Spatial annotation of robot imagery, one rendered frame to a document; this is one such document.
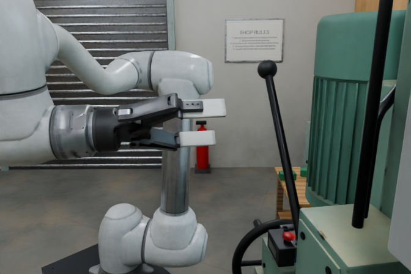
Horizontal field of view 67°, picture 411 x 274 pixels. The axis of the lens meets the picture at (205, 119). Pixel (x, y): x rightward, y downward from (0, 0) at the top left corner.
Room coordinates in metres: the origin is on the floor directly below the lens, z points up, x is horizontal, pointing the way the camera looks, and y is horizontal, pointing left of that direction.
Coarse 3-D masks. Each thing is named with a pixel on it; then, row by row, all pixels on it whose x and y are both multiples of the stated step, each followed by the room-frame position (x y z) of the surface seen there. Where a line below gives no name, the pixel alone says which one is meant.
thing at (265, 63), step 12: (264, 60) 0.56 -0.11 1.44; (264, 72) 0.54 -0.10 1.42; (276, 96) 0.52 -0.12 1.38; (276, 108) 0.51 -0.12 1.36; (276, 120) 0.49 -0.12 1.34; (276, 132) 0.48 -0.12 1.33; (288, 156) 0.46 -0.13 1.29; (288, 168) 0.44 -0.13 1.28; (288, 180) 0.43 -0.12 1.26; (288, 192) 0.42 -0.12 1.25
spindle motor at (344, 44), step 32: (320, 32) 0.48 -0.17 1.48; (352, 32) 0.43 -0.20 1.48; (320, 64) 0.47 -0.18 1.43; (352, 64) 0.42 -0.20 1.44; (320, 96) 0.47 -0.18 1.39; (352, 96) 0.43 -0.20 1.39; (320, 128) 0.47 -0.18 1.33; (352, 128) 0.42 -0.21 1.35; (320, 160) 0.46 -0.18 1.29; (352, 160) 0.42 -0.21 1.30; (320, 192) 0.46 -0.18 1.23; (352, 192) 0.42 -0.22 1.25
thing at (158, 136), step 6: (156, 132) 0.55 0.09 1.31; (162, 132) 0.56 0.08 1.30; (168, 132) 0.58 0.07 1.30; (132, 138) 0.51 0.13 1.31; (138, 138) 0.52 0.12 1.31; (150, 138) 0.54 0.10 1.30; (156, 138) 0.55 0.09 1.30; (162, 138) 0.56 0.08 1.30; (168, 138) 0.57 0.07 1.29; (162, 144) 0.56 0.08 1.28; (168, 144) 0.56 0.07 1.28; (174, 144) 0.57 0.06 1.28
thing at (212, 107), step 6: (204, 102) 0.48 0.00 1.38; (210, 102) 0.48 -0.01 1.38; (216, 102) 0.48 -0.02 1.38; (222, 102) 0.48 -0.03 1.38; (204, 108) 0.47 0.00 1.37; (210, 108) 0.48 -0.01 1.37; (216, 108) 0.48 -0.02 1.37; (222, 108) 0.48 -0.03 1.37; (186, 114) 0.47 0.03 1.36; (192, 114) 0.47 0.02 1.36; (198, 114) 0.47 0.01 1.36; (204, 114) 0.47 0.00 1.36; (210, 114) 0.47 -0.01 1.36; (216, 114) 0.47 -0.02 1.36; (222, 114) 0.47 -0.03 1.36
